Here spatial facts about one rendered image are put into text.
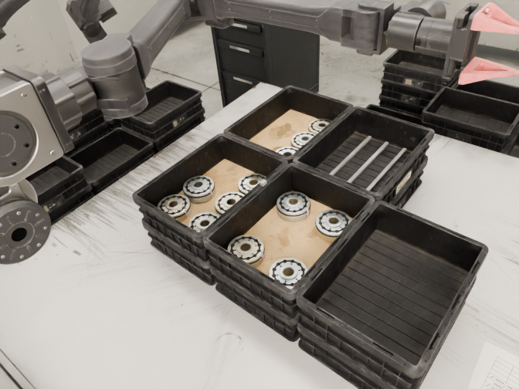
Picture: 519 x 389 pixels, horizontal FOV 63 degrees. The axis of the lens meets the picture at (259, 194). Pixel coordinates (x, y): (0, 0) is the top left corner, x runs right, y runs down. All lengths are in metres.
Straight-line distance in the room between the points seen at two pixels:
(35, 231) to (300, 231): 0.68
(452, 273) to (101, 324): 0.97
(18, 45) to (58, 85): 3.43
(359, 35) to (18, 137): 0.56
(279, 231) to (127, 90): 0.70
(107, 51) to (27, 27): 3.43
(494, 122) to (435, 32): 1.76
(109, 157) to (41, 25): 1.89
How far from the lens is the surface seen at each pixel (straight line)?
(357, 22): 0.81
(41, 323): 1.43
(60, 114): 0.68
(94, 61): 0.69
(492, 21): 0.73
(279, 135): 1.63
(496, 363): 1.27
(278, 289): 1.01
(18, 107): 0.65
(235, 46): 2.85
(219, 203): 1.32
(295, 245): 1.22
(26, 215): 1.00
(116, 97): 0.71
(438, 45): 0.76
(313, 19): 0.85
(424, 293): 1.16
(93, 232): 1.60
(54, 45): 4.25
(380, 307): 1.12
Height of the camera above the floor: 1.75
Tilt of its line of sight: 42 degrees down
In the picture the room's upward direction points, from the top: 6 degrees counter-clockwise
